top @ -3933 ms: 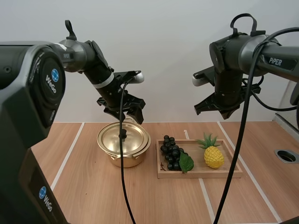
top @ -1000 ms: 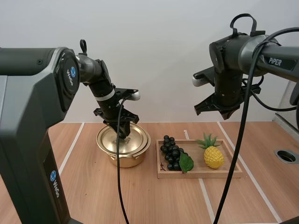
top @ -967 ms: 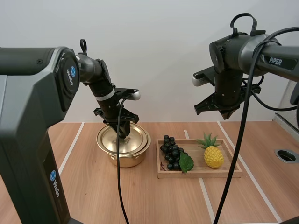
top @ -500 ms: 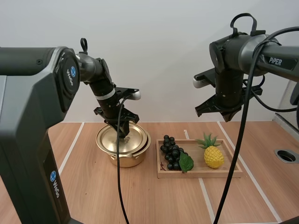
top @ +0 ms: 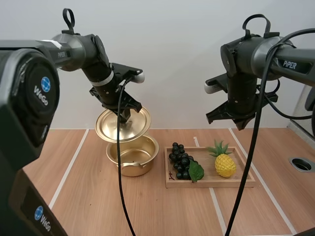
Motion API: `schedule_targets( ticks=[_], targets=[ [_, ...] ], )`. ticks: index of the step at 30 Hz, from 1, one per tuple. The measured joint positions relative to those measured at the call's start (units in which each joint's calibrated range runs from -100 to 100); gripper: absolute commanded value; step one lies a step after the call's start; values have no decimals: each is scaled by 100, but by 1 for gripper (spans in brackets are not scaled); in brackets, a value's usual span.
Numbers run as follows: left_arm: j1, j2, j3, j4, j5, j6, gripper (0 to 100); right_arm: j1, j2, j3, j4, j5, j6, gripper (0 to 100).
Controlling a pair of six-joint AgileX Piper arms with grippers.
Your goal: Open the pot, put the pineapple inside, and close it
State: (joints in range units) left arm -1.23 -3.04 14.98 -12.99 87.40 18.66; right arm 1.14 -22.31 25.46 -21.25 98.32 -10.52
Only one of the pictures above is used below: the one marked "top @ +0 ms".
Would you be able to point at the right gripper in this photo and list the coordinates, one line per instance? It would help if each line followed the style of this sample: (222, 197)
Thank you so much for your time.
(242, 105)

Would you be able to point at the yellow toy pineapple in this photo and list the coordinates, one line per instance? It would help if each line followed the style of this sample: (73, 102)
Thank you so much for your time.
(225, 166)

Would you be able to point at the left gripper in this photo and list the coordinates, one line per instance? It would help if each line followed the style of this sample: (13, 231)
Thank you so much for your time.
(108, 96)

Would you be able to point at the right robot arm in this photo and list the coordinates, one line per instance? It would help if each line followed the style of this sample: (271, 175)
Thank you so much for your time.
(288, 64)

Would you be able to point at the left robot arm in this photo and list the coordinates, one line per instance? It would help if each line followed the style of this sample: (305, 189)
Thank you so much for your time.
(24, 98)

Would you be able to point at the gold lid with black knob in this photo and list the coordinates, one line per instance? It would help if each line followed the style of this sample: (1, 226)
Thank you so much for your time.
(108, 125)

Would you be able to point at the bunch of dark toy grapes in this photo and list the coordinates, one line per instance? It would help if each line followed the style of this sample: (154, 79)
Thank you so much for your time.
(179, 157)

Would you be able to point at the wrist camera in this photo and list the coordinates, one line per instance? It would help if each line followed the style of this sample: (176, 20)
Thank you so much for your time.
(218, 81)
(128, 69)

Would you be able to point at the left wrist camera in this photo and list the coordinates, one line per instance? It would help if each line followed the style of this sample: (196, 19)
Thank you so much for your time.
(128, 69)

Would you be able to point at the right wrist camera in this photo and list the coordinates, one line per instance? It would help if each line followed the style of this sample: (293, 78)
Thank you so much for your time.
(218, 81)

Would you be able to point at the shallow wooden tray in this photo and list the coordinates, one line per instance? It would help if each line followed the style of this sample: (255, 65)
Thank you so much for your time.
(209, 177)

